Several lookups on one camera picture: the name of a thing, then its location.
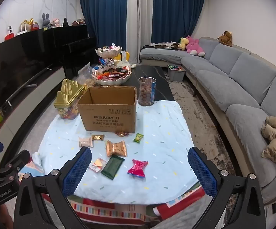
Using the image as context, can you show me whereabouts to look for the clear jar of nuts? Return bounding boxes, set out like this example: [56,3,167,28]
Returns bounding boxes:
[137,77,157,106]

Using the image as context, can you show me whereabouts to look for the gold lid candy jar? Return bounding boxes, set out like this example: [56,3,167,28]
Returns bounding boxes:
[54,78,86,120]

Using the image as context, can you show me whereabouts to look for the brown plush bear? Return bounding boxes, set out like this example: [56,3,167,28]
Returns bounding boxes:
[218,31,233,47]

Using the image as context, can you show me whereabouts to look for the dark green snack packet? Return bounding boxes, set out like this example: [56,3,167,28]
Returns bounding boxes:
[101,155,125,180]

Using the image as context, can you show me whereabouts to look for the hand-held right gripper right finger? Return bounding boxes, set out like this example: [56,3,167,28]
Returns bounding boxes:
[188,146,266,229]

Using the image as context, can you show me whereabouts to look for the white sheer curtain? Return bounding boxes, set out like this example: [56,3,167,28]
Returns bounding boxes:
[126,0,155,64]

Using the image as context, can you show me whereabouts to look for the grey television cabinet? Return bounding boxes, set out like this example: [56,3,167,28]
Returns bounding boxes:
[0,64,91,163]

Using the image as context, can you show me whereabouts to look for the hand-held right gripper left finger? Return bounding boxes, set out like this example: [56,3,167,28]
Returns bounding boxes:
[14,146,92,229]

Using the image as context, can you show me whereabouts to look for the brown patterned bag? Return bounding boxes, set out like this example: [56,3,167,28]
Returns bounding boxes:
[150,42,180,50]

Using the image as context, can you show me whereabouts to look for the grey storage bin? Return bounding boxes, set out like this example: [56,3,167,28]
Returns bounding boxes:
[167,64,186,82]

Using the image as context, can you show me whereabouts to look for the scattered snack wrappers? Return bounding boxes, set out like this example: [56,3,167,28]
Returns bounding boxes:
[97,57,116,68]

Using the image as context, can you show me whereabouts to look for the pink plush toy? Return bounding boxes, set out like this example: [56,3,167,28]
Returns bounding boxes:
[186,35,205,57]

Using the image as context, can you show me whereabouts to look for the magenta snack packet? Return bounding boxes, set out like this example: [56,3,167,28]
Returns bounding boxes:
[128,159,148,178]

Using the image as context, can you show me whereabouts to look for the grey patterned rug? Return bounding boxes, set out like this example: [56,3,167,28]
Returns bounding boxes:
[163,67,238,189]

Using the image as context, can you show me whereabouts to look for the pale pink snack packet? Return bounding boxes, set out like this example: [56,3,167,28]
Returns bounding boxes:
[79,136,93,148]

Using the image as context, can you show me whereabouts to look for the black piano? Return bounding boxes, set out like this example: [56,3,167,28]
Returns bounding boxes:
[43,24,97,79]

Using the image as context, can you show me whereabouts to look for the white crumpled tissue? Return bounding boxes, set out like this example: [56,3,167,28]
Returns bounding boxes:
[32,151,44,170]

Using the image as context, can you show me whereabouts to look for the plastic bag of nuts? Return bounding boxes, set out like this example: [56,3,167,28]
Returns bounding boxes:
[77,63,97,86]

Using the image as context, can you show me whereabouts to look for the wide blue curtain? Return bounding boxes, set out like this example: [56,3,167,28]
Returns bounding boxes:
[78,0,129,62]

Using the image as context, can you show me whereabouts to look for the large copper snack packet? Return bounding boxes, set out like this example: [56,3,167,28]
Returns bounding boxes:
[106,140,127,157]

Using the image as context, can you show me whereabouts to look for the white stand with gold ornament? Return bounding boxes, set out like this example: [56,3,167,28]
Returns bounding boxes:
[16,18,34,33]

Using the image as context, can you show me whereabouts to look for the grey rabbit plush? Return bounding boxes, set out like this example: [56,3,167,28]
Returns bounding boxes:
[42,13,52,29]

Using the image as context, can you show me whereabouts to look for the yellow plush toy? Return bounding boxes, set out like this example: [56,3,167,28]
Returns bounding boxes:
[178,37,189,50]

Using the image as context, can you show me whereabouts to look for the grey corner sofa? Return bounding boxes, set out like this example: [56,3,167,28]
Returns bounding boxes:
[139,36,276,208]

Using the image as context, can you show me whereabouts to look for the white tiered snack stand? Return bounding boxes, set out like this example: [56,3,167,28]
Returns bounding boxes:
[90,44,134,86]

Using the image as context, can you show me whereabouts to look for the red and white snack packet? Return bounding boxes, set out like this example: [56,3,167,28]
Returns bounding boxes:
[89,158,107,172]

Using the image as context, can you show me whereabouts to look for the brown cardboard box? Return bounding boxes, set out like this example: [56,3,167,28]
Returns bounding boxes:
[77,86,138,133]

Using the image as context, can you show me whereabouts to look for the white and red camera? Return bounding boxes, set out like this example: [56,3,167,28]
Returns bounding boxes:
[5,26,16,41]

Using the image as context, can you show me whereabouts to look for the assorted snack pile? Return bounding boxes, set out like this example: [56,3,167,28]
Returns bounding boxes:
[99,43,120,53]
[93,64,132,80]

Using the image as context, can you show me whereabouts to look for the black television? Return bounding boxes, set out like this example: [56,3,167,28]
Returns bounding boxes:
[0,30,64,115]

